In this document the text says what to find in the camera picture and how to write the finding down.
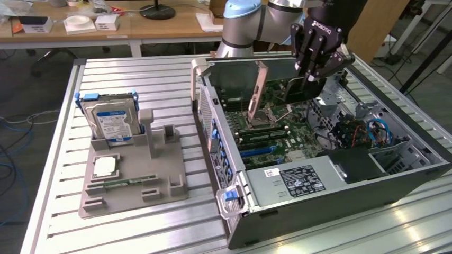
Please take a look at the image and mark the white square holder with ring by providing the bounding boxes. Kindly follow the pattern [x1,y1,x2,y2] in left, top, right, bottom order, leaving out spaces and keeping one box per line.
[62,15,97,35]

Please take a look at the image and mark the grey parts rack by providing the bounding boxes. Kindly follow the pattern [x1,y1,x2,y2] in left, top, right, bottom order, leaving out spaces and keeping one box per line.
[77,108,189,220]

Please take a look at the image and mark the metal disk bay cage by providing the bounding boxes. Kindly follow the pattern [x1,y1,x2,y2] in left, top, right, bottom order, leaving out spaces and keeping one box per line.
[305,71,361,133]

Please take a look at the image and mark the white box with black lid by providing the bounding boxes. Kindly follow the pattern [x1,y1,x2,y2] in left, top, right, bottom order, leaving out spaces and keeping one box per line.
[17,15,54,34]

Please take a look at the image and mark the black slanted pole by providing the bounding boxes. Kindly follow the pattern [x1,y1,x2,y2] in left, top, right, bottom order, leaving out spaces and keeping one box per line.
[398,0,452,94]

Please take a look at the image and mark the black chair base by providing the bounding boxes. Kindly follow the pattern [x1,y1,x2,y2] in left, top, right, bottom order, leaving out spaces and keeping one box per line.
[26,47,78,78]

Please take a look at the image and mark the white floor cable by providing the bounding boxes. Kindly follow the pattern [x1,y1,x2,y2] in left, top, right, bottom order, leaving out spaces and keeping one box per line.
[5,108,61,125]

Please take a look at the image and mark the green motherboard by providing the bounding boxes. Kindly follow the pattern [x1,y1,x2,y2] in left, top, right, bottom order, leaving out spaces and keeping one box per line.
[218,87,332,170]

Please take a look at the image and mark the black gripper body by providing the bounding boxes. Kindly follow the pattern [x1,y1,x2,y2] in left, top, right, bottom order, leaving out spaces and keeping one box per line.
[304,0,364,63]

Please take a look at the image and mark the black round monitor base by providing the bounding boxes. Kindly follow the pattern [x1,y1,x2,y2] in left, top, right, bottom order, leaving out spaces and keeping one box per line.
[138,0,176,21]

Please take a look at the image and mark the CPU socket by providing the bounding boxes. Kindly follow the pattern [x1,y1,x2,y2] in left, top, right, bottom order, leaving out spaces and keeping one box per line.
[244,109,273,131]

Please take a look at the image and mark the blue wire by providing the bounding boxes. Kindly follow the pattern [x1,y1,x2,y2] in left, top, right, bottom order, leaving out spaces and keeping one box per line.
[365,118,394,146]

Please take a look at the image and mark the blue floor cable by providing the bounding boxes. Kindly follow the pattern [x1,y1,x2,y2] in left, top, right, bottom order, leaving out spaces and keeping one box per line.
[0,116,30,227]

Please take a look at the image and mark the wooden desk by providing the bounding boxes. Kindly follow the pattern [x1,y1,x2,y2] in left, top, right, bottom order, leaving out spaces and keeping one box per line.
[0,0,324,58]

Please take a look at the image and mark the plain white box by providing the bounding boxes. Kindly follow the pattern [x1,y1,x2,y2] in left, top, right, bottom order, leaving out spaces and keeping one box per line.
[93,14,121,32]

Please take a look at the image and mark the red and orange wires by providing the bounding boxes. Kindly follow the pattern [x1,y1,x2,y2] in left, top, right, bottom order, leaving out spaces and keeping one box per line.
[348,123,372,148]

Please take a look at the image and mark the blue expansion slot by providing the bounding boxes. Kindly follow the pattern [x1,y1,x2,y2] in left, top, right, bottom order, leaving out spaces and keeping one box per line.
[240,146,277,158]

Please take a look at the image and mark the metal socket cover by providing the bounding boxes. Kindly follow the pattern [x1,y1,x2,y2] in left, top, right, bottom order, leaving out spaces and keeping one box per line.
[268,103,294,119]

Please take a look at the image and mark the white paper sheets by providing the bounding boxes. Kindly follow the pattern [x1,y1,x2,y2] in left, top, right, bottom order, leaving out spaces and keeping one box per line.
[194,11,224,33]

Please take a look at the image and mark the grey power supply unit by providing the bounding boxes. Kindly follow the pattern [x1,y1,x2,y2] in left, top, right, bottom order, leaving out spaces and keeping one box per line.
[245,156,349,207]

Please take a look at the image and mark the silver CPU chip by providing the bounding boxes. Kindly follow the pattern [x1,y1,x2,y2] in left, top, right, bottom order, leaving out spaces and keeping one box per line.
[90,157,120,179]

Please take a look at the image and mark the hard disk in blue caddy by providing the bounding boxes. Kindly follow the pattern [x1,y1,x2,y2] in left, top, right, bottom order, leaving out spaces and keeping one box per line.
[73,89,138,148]

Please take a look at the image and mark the black open PC case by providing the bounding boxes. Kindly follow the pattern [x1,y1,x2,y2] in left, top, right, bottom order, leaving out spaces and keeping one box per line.
[189,48,452,251]

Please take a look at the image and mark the graphics card with metal bracket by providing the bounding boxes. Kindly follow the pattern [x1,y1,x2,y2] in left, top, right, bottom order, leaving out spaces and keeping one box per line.
[245,57,328,125]

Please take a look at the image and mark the green RAM stick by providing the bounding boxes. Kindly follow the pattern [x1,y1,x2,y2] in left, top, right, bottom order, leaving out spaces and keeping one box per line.
[101,177,146,187]

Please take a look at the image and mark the white table frame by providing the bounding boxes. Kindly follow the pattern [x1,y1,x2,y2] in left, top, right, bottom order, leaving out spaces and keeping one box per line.
[373,0,452,75]

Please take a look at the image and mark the wooden cabinet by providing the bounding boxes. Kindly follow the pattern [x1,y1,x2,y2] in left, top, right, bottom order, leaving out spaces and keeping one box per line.
[344,0,410,65]

